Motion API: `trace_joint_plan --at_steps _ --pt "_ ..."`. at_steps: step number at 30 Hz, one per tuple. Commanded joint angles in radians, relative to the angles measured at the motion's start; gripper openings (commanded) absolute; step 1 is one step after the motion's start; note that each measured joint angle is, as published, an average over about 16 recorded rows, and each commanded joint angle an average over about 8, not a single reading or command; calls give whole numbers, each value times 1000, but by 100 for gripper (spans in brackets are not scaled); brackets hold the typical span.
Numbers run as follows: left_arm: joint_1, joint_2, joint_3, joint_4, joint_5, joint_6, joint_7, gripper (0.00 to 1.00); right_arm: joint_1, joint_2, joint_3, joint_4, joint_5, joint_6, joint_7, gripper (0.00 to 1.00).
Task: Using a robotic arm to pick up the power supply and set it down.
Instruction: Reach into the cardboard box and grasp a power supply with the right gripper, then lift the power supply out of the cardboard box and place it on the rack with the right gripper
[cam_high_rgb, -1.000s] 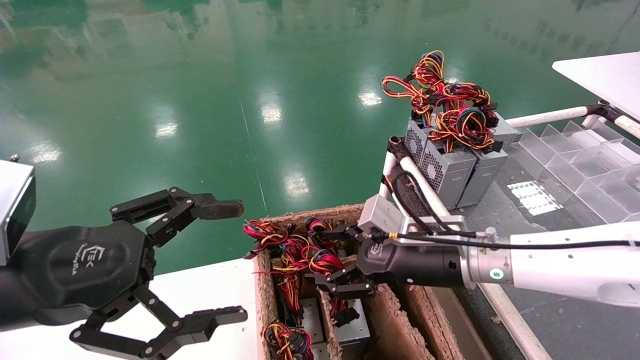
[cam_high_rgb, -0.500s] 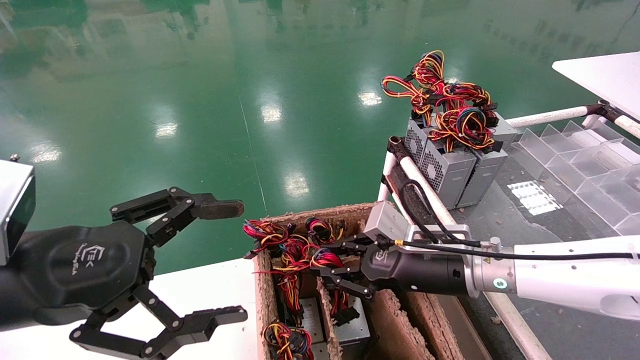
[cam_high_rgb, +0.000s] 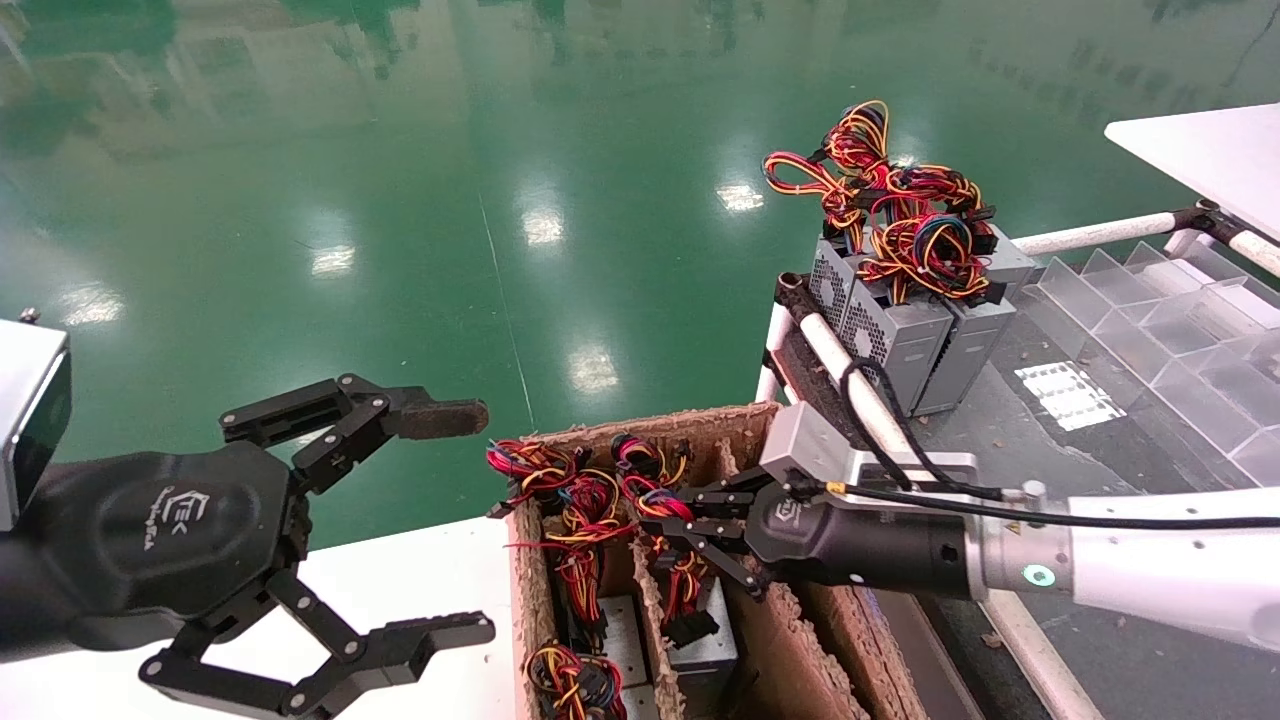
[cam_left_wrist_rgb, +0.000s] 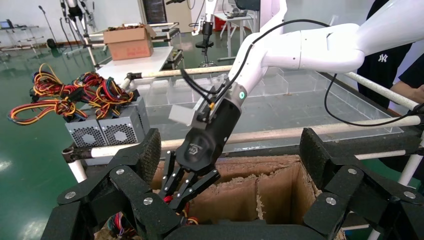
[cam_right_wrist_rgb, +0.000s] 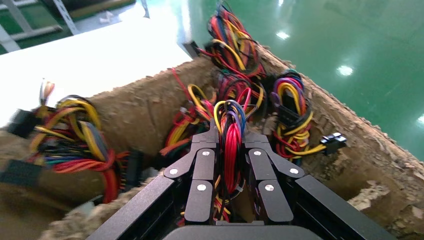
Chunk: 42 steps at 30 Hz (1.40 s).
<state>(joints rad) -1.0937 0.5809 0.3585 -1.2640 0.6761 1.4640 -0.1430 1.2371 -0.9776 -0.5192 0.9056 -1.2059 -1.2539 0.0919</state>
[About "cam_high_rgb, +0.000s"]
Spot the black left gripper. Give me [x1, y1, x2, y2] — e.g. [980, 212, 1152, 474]
[25, 374, 496, 720]

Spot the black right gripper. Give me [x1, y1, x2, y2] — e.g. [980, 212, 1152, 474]
[655, 474, 977, 601]

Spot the grey power supply with cables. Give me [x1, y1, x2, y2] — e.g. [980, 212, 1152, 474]
[487, 438, 591, 519]
[858, 165, 1038, 416]
[525, 643, 629, 720]
[615, 485, 741, 693]
[508, 470, 651, 691]
[608, 432, 693, 498]

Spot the white table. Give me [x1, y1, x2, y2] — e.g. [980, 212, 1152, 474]
[1105, 100, 1280, 241]
[0, 515, 516, 720]

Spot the brown cardboard divider box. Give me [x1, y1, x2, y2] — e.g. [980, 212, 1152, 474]
[505, 402, 931, 720]

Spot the white rack leg pipe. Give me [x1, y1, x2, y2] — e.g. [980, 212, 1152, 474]
[755, 300, 796, 403]

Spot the long white rack pipe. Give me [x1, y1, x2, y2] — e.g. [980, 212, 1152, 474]
[797, 310, 1101, 720]

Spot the black pipe joint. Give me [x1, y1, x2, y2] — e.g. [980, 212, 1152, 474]
[1165, 200, 1246, 249]
[775, 272, 816, 321]

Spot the grey power supply, leftmost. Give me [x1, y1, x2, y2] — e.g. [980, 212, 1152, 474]
[765, 100, 953, 419]

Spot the clear acrylic compartment organizer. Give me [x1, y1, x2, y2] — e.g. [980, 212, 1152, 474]
[1020, 240, 1280, 491]

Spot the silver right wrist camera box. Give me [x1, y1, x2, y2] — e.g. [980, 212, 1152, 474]
[760, 400, 979, 506]

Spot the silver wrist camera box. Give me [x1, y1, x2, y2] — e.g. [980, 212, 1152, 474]
[0, 308, 73, 533]
[760, 400, 979, 506]

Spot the black looped camera cable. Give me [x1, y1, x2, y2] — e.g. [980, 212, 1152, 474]
[838, 357, 1006, 501]

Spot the black cable gold connector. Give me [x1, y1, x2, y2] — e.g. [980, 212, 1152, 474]
[823, 481, 1280, 533]

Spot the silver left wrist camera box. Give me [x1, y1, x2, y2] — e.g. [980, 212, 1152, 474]
[0, 308, 73, 533]

